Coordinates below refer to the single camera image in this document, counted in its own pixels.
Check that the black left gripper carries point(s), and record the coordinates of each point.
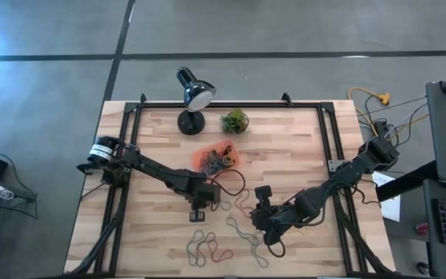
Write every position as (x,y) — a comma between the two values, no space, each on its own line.
(200,191)

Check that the red can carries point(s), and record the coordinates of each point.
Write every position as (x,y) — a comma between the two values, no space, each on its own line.
(422,228)

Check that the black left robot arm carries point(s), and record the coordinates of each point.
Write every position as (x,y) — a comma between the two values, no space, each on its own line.
(149,168)

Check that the orange translucent plastic bin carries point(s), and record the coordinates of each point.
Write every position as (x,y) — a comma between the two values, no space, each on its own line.
(196,160)

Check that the black desk lamp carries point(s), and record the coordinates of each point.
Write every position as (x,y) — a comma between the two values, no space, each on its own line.
(196,93)

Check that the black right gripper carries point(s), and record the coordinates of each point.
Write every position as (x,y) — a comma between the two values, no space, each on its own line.
(271,219)

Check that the spiky green potted plant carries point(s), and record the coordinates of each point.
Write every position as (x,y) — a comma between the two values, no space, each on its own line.
(234,121)

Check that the black computer mouse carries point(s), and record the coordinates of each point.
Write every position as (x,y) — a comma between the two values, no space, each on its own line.
(423,268)

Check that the black power adapter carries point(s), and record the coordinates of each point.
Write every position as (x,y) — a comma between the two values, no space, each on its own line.
(381,128)

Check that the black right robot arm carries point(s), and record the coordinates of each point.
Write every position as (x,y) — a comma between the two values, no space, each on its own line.
(347,170)

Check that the white paper sheet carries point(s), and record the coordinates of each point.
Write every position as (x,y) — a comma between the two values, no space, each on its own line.
(391,207)

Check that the dark purple rubber band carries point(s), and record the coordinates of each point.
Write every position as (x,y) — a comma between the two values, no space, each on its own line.
(212,234)

